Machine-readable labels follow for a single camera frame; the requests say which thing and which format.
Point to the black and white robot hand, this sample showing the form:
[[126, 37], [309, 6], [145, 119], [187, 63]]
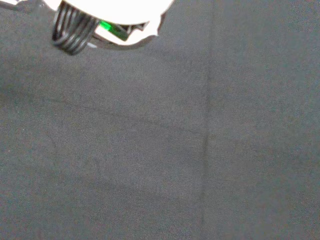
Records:
[[117, 10]]

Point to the black bench cloth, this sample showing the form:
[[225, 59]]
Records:
[[160, 140]]

